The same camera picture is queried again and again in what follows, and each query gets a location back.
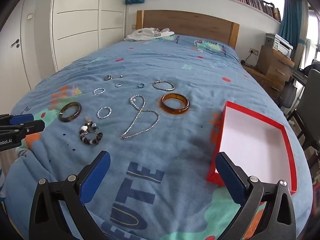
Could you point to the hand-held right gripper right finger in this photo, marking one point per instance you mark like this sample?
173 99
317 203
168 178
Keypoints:
228 178

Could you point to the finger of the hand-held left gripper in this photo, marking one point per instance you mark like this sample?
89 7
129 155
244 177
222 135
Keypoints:
22 118
27 128

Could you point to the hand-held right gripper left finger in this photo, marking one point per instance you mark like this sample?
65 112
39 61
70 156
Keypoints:
96 177

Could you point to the dark mottled bangle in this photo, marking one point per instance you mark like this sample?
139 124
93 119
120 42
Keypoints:
68 119

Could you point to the red jewelry box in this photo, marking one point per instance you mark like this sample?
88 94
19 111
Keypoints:
250 140

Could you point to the amber bangle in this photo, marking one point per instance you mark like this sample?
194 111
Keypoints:
175 111

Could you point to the white door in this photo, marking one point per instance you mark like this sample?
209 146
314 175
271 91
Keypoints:
15 67

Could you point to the dark hanging bag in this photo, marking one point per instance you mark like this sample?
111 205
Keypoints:
288 95

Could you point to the thin silver bangle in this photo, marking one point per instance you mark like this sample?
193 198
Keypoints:
165 89

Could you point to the dark chair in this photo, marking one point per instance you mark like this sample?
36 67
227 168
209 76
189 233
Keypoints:
310 97

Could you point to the white wardrobe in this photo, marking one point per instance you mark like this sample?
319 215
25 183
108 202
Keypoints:
80 17

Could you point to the tall wooden drawer cabinet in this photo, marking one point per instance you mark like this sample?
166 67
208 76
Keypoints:
275 65

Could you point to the grey desk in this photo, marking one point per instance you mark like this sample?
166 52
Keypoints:
300 74

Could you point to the white printer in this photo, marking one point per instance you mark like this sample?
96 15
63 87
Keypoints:
282 46

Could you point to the white garment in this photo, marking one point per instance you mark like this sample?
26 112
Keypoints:
142 35

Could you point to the wooden headboard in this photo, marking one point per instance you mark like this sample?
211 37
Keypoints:
187 22

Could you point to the wall light switch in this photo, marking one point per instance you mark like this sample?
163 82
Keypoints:
30 16

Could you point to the wall socket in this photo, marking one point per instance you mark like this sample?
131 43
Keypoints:
254 51

